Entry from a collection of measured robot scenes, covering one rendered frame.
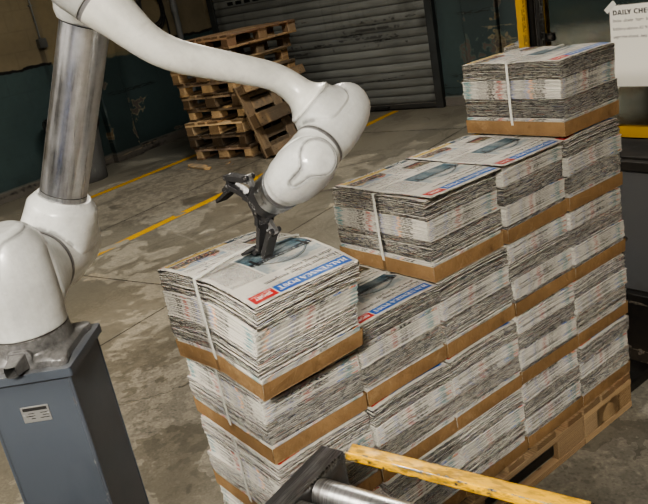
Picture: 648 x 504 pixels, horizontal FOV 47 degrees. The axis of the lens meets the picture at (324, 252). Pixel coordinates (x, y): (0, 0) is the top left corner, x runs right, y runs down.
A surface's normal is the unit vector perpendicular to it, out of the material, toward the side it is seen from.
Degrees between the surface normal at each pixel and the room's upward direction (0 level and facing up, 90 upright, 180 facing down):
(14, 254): 70
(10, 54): 90
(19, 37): 90
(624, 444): 0
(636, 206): 90
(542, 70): 90
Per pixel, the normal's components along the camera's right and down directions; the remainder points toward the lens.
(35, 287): 0.77, 0.05
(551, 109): -0.76, 0.35
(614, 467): -0.18, -0.93
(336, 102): 0.32, -0.36
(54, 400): 0.00, 0.34
